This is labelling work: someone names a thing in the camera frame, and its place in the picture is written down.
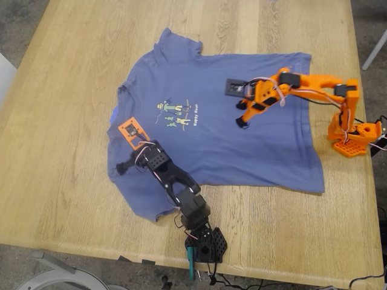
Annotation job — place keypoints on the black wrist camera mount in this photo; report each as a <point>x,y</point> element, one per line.
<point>232,87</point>

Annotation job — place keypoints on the blue printed T-shirt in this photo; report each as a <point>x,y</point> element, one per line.
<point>211,145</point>

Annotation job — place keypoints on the orange perforated base plate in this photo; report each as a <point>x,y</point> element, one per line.
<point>350,149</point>

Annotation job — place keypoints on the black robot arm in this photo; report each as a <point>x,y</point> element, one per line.
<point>181,181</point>

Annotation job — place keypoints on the white metal leg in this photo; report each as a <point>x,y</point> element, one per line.
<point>375,49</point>

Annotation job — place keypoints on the black tape piece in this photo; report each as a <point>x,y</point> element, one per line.
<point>148,261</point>
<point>124,258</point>

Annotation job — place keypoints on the small blue tape strip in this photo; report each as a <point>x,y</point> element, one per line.
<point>113,114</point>

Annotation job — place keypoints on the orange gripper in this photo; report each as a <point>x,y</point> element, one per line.
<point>252,109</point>

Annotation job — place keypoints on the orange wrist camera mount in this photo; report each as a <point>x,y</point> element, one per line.
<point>133,133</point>

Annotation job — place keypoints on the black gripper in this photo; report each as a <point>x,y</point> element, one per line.
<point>132,159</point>

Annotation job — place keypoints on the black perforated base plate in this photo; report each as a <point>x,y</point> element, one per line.
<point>220,244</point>

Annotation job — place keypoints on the teal table clamp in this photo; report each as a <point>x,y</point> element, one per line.
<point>191,266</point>

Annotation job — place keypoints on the grey round metal disc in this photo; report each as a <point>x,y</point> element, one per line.
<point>116,287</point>

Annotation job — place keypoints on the black table clamp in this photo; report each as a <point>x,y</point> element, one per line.
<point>378,148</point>

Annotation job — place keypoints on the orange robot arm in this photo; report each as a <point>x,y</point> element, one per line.
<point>320,81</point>

